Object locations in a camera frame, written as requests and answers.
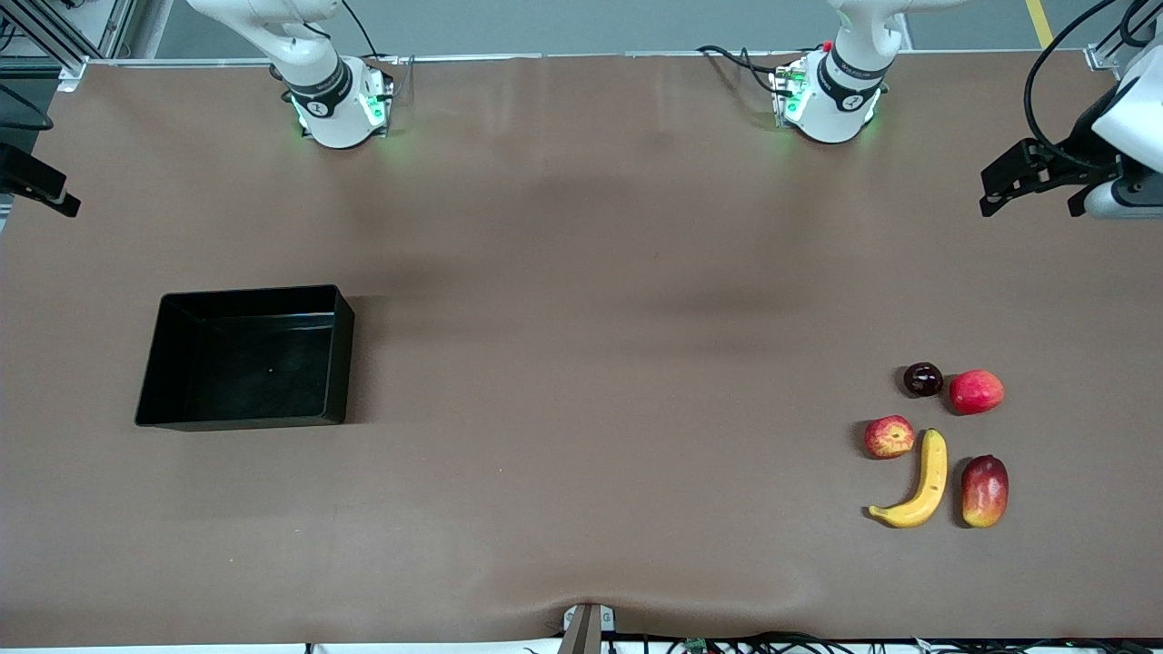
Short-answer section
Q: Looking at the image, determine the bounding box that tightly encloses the black plastic box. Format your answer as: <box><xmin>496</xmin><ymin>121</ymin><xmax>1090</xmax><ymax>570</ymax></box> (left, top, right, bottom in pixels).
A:
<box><xmin>134</xmin><ymin>284</ymin><xmax>356</xmax><ymax>431</ymax></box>

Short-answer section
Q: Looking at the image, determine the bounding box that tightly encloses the red yellow apple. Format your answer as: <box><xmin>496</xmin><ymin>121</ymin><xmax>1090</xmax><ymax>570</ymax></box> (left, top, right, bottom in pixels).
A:
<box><xmin>863</xmin><ymin>415</ymin><xmax>917</xmax><ymax>460</ymax></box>

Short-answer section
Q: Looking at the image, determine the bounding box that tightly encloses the yellow banana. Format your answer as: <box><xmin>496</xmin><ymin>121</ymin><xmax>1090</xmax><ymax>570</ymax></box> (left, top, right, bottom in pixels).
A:
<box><xmin>868</xmin><ymin>429</ymin><xmax>949</xmax><ymax>529</ymax></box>

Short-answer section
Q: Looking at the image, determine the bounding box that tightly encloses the red peach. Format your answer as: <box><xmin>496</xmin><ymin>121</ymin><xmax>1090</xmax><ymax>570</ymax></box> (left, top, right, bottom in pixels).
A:
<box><xmin>949</xmin><ymin>369</ymin><xmax>1006</xmax><ymax>416</ymax></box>

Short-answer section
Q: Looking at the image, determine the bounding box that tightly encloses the red yellow mango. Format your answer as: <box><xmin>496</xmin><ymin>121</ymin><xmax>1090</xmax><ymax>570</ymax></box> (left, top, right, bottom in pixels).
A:
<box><xmin>960</xmin><ymin>454</ymin><xmax>1010</xmax><ymax>529</ymax></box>

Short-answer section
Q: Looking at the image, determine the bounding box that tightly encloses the brown table cover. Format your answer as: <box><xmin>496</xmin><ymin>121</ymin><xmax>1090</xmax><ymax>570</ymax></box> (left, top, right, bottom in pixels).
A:
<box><xmin>0</xmin><ymin>50</ymin><xmax>1163</xmax><ymax>648</ymax></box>

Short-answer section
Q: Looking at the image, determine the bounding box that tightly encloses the aluminium frame profile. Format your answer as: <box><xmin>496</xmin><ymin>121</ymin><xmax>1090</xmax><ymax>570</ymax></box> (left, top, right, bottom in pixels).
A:
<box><xmin>0</xmin><ymin>0</ymin><xmax>137</xmax><ymax>92</ymax></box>
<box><xmin>1086</xmin><ymin>0</ymin><xmax>1163</xmax><ymax>72</ymax></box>

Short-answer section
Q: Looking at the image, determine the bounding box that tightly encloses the black left base cable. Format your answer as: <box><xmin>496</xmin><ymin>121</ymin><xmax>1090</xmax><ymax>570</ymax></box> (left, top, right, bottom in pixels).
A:
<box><xmin>697</xmin><ymin>45</ymin><xmax>793</xmax><ymax>94</ymax></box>

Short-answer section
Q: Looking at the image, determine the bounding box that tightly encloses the black base cable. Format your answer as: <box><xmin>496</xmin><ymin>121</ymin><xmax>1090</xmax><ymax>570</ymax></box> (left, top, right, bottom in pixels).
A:
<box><xmin>697</xmin><ymin>45</ymin><xmax>793</xmax><ymax>94</ymax></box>
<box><xmin>341</xmin><ymin>0</ymin><xmax>403</xmax><ymax>63</ymax></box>

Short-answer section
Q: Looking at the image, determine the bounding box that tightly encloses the black right base cable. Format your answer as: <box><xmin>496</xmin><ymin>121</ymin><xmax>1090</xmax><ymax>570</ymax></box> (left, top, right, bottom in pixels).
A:
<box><xmin>341</xmin><ymin>0</ymin><xmax>403</xmax><ymax>63</ymax></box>

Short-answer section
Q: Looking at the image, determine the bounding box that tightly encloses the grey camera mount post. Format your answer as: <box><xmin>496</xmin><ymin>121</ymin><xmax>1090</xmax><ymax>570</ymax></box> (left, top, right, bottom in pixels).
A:
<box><xmin>562</xmin><ymin>602</ymin><xmax>617</xmax><ymax>654</ymax></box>

